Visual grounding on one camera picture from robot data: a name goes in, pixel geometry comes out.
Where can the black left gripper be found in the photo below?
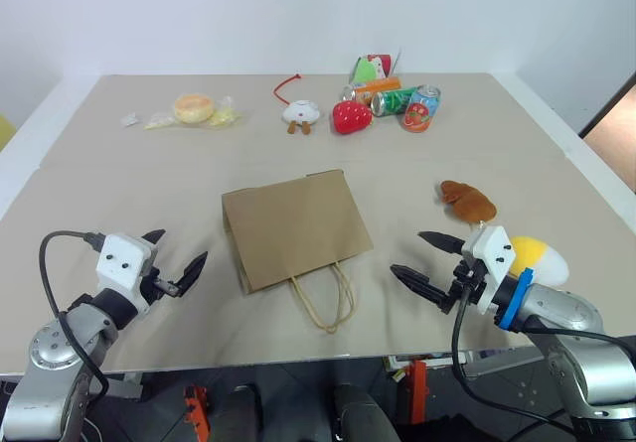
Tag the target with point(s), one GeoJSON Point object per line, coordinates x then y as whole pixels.
{"type": "Point", "coordinates": [158, 288]}

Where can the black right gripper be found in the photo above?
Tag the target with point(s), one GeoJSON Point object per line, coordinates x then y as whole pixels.
{"type": "Point", "coordinates": [467, 283]}

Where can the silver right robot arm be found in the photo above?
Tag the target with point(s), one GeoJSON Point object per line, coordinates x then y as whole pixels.
{"type": "Point", "coordinates": [591, 357]}

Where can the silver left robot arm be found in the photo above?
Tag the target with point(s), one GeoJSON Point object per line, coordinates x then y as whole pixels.
{"type": "Point", "coordinates": [49, 352]}

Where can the brown paper bag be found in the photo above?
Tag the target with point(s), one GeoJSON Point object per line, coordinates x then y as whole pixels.
{"type": "Point", "coordinates": [293, 228]}

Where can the brown toy croissant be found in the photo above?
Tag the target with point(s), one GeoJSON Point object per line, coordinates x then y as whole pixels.
{"type": "Point", "coordinates": [469, 203]}

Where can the yellow white plush toy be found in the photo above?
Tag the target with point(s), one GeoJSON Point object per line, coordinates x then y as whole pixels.
{"type": "Point", "coordinates": [539, 260]}

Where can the orange clamp under table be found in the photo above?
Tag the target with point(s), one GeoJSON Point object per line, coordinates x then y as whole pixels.
{"type": "Point", "coordinates": [196, 409]}
{"type": "Point", "coordinates": [417, 392]}

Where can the bread in clear wrapper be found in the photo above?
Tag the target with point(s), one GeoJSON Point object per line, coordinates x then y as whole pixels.
{"type": "Point", "coordinates": [193, 108]}

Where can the red and blue drink can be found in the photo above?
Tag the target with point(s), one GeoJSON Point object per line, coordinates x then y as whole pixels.
{"type": "Point", "coordinates": [420, 111]}

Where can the green drink can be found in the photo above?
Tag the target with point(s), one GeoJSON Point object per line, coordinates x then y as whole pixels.
{"type": "Point", "coordinates": [395, 101]}

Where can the dark rounded shape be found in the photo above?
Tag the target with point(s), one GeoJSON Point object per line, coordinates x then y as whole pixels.
{"type": "Point", "coordinates": [241, 414]}
{"type": "Point", "coordinates": [363, 414]}

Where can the red strawberry toy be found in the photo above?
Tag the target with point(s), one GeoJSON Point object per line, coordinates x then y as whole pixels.
{"type": "Point", "coordinates": [350, 118]}

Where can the orange drink can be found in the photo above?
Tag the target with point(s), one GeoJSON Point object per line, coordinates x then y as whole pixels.
{"type": "Point", "coordinates": [376, 87]}

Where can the green and red carton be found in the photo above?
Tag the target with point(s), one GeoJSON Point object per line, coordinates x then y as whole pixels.
{"type": "Point", "coordinates": [370, 68]}

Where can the yellow object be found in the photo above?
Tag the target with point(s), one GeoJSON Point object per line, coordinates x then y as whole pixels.
{"type": "Point", "coordinates": [5, 131]}

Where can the brown wooden panel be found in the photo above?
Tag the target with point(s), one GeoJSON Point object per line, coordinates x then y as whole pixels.
{"type": "Point", "coordinates": [616, 139]}

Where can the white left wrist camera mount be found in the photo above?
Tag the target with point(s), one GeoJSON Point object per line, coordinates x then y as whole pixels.
{"type": "Point", "coordinates": [121, 260]}

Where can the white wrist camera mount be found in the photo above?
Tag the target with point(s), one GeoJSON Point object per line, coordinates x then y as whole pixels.
{"type": "Point", "coordinates": [121, 260]}
{"type": "Point", "coordinates": [494, 253]}

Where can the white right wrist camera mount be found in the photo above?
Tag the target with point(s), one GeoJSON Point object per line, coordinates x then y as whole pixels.
{"type": "Point", "coordinates": [494, 253]}

